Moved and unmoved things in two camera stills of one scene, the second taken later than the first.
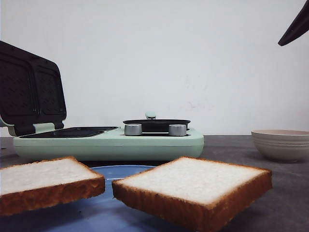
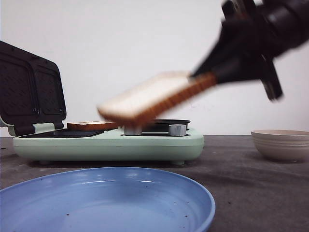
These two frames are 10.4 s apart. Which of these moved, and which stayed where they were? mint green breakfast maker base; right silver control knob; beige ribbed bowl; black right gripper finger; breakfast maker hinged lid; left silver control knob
Moved: black right gripper finger
Stayed: right silver control knob; mint green breakfast maker base; left silver control knob; beige ribbed bowl; breakfast maker hinged lid
